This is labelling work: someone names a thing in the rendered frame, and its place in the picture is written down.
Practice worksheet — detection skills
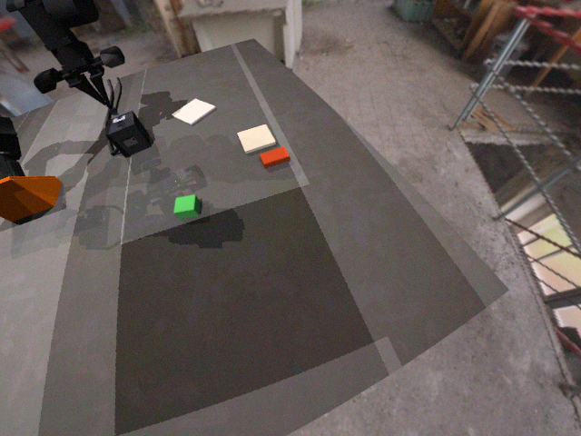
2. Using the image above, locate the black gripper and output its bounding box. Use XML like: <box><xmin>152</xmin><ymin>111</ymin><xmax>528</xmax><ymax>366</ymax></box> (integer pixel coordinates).
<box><xmin>34</xmin><ymin>27</ymin><xmax>125</xmax><ymax>105</ymax></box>

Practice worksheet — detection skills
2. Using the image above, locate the green cube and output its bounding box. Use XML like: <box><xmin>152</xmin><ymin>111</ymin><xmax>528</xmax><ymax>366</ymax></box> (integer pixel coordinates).
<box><xmin>174</xmin><ymin>195</ymin><xmax>201</xmax><ymax>219</ymax></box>

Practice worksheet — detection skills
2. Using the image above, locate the cream flat square pad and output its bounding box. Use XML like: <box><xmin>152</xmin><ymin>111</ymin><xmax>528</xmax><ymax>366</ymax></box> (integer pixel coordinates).
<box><xmin>238</xmin><ymin>124</ymin><xmax>276</xmax><ymax>154</ymax></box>

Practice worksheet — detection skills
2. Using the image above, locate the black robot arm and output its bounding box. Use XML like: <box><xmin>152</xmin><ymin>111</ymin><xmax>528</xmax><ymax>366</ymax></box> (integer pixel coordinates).
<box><xmin>0</xmin><ymin>0</ymin><xmax>99</xmax><ymax>180</ymax></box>

